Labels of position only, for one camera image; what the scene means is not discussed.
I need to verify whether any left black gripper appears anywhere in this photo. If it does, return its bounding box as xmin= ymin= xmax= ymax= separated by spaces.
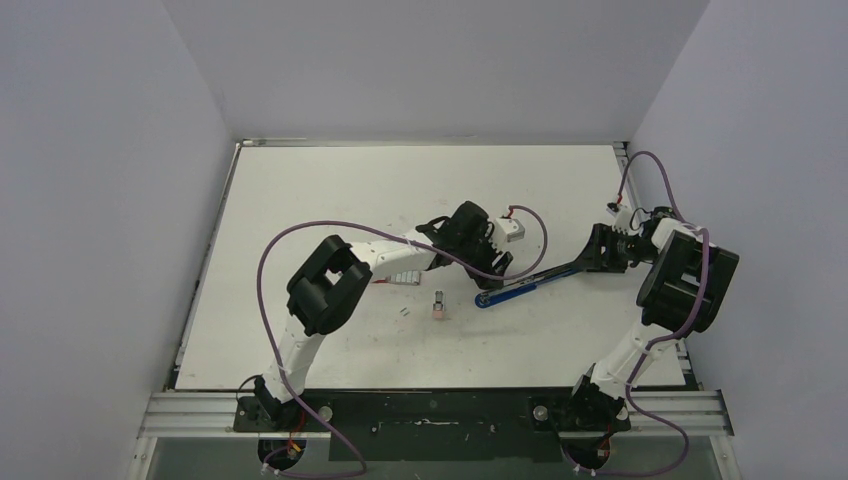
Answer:
xmin=456 ymin=228 xmax=512 ymax=290

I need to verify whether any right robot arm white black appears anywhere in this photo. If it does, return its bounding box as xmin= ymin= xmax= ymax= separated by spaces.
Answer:
xmin=565 ymin=207 xmax=740 ymax=429

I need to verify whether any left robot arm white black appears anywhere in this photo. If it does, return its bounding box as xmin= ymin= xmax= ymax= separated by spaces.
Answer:
xmin=253 ymin=201 xmax=525 ymax=431

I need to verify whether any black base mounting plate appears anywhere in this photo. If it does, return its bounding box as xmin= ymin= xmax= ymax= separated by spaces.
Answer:
xmin=233 ymin=387 xmax=631 ymax=462

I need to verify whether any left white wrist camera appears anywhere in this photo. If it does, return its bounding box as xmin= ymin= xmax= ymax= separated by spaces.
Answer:
xmin=490 ymin=217 xmax=525 ymax=247

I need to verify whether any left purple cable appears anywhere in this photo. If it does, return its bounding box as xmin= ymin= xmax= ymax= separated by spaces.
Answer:
xmin=256 ymin=203 xmax=550 ymax=480

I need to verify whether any aluminium frame rail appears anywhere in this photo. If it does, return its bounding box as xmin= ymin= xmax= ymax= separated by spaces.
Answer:
xmin=139 ymin=390 xmax=734 ymax=439

